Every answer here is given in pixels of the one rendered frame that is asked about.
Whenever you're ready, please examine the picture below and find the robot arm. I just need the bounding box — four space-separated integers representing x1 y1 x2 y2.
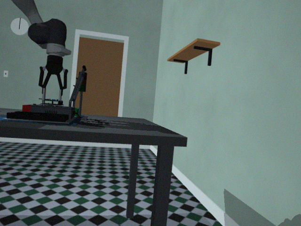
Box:
12 0 71 57

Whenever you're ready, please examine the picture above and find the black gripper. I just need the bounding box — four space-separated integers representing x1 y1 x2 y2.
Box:
39 55 68 101

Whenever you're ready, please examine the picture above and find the red bin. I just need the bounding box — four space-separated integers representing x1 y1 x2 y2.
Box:
22 105 31 112

